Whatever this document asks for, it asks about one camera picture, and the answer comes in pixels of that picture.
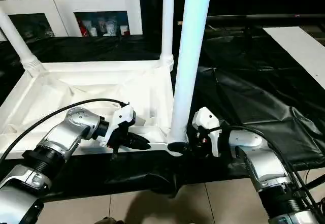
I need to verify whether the white plastic table top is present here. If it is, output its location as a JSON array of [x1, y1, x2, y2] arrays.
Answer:
[[0, 55, 191, 159]]

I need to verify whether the white plastic table leg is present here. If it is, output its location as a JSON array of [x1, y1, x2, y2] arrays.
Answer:
[[0, 8, 45, 77], [159, 0, 176, 72], [167, 0, 214, 156]]

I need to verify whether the black work mat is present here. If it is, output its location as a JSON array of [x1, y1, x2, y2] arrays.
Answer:
[[0, 26, 325, 204]]

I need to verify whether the white flat board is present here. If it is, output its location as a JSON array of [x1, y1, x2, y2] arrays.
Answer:
[[263, 26, 325, 90]]

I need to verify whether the black horizontal bar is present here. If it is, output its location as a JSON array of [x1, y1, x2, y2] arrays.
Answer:
[[206, 13, 325, 21]]

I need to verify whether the dark cabinet with yellow label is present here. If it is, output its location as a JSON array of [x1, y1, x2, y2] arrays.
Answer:
[[140, 0, 325, 36]]

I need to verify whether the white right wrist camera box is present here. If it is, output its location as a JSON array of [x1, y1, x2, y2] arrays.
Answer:
[[192, 107, 224, 157]]

